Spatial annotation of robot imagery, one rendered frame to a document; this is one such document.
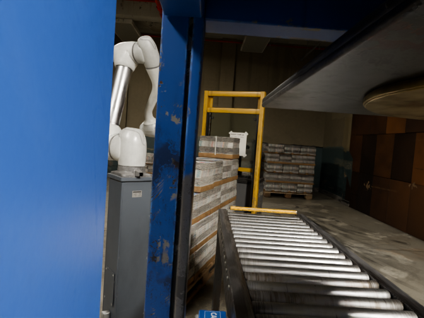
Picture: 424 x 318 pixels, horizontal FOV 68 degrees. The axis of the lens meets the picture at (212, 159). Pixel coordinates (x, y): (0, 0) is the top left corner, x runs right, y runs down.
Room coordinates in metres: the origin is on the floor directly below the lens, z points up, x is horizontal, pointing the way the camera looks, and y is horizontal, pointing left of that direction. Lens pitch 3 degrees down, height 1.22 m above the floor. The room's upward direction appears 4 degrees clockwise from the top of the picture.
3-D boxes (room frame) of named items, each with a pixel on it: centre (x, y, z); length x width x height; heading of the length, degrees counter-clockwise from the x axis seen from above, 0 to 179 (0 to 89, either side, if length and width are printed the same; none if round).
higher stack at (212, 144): (3.43, -0.08, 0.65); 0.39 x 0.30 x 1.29; 71
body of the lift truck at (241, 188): (4.19, -0.33, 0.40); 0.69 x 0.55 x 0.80; 71
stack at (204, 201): (2.75, 0.16, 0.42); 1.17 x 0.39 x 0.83; 161
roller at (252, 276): (1.04, -0.36, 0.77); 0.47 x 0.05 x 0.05; 91
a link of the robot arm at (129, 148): (1.84, 0.47, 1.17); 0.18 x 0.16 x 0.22; 67
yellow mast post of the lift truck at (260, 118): (3.74, -0.53, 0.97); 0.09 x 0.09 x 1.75; 71
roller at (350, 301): (0.91, -0.36, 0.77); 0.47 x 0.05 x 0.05; 91
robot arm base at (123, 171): (1.82, 0.45, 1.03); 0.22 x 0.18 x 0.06; 39
